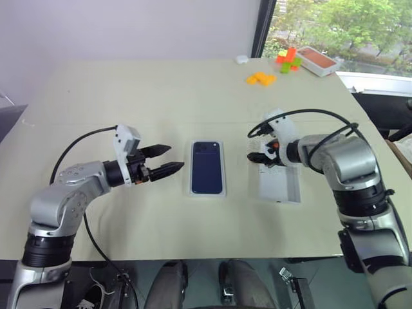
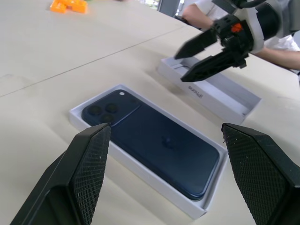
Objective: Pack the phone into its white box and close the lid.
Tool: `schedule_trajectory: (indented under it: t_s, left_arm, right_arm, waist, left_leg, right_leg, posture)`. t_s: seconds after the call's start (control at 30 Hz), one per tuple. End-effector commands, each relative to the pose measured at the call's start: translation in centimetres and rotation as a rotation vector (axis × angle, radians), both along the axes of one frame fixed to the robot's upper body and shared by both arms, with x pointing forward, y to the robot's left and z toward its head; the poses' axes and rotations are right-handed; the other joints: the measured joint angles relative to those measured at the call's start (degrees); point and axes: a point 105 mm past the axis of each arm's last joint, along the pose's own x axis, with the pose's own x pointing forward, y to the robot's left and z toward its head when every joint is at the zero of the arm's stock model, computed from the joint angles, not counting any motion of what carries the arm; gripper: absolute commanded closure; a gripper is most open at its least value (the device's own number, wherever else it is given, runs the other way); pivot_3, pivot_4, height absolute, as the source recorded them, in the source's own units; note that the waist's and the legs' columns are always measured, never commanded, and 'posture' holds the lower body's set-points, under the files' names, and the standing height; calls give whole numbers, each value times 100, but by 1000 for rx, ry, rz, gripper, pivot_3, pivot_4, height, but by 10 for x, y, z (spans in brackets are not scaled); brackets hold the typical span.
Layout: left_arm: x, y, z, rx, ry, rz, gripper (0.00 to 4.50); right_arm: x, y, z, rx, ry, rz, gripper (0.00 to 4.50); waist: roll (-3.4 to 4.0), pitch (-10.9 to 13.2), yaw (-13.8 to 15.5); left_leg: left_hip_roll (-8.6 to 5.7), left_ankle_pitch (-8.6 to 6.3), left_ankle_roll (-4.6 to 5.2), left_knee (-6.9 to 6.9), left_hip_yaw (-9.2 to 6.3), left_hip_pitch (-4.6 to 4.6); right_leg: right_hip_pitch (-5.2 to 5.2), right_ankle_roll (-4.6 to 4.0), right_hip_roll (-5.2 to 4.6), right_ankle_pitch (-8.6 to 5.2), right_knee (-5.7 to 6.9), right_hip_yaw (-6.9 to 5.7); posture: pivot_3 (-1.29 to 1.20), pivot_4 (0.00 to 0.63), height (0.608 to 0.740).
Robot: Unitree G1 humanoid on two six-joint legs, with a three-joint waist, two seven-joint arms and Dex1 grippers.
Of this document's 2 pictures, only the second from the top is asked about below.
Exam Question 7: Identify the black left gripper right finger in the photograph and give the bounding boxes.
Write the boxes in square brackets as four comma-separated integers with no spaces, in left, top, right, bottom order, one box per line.
[221,122,300,225]

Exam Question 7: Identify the white phone box base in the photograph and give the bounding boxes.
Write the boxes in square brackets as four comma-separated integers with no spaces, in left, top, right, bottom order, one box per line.
[68,84,229,220]

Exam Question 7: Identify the white phone box lid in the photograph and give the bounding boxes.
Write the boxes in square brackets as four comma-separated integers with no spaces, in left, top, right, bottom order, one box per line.
[157,57,262,126]

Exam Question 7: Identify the yellow-orange toy block cluster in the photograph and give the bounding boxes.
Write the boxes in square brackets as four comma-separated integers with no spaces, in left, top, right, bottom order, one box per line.
[49,0,90,15]

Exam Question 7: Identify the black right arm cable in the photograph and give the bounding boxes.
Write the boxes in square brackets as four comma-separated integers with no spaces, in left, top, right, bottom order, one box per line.
[233,0,272,10]

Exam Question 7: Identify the dark blue smartphone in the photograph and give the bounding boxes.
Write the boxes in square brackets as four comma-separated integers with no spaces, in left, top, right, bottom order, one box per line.
[81,90,221,202]

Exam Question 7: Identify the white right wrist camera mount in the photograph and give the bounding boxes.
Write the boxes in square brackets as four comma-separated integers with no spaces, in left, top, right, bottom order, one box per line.
[243,0,286,53]

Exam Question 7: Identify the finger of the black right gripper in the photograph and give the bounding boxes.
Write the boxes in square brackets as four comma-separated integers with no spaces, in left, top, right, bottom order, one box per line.
[174,29,219,60]
[180,49,238,83]

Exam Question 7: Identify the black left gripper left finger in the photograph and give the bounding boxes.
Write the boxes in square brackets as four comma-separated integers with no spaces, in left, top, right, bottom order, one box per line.
[9,122,112,225]

